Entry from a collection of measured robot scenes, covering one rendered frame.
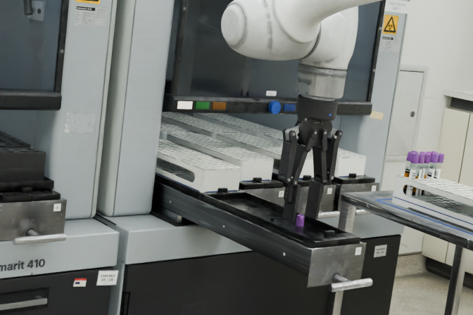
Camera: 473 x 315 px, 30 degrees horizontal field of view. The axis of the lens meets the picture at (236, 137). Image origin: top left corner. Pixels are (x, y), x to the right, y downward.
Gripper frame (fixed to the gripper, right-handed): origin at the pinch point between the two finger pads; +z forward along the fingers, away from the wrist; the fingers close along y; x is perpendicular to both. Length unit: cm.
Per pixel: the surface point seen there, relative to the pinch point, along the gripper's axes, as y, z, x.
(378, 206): -24.6, 2.9, -2.5
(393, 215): -24.3, 3.6, 2.1
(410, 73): -197, -9, -144
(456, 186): -37.7, -3.2, 6.5
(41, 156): 39, -2, -32
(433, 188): -30.1, -3.2, 6.4
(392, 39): -57, -30, -34
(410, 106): -201, 6, -144
